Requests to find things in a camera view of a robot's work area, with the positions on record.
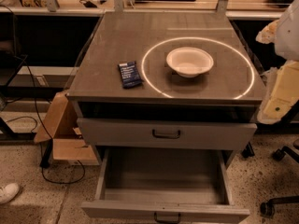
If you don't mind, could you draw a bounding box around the black cabinet caster wheel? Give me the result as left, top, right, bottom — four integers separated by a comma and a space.
241, 143, 255, 159

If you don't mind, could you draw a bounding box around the grey drawer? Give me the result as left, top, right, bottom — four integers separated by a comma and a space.
78, 118, 257, 150
82, 147, 249, 224

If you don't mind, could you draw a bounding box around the grey top drawer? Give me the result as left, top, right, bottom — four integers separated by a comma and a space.
78, 118, 257, 150

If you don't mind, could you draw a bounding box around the black office chair base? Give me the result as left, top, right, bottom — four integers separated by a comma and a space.
260, 138, 299, 218

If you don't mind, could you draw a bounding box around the black floor cable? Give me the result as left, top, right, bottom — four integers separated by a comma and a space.
0, 3, 86, 185

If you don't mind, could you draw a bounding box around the grey drawer cabinet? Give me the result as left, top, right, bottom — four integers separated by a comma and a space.
66, 10, 267, 170

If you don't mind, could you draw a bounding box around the white paper bowl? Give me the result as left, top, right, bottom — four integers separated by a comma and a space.
166, 47, 214, 77

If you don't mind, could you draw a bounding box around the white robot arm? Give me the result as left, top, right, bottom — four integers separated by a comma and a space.
256, 0, 299, 124

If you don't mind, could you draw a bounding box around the white sneaker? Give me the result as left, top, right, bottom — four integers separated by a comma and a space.
0, 183, 20, 204

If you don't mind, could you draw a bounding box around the blue snack bar wrapper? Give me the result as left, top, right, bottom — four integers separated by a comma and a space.
118, 61, 143, 89

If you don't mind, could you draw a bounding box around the brown cardboard box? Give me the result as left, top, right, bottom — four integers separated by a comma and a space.
34, 91, 99, 165

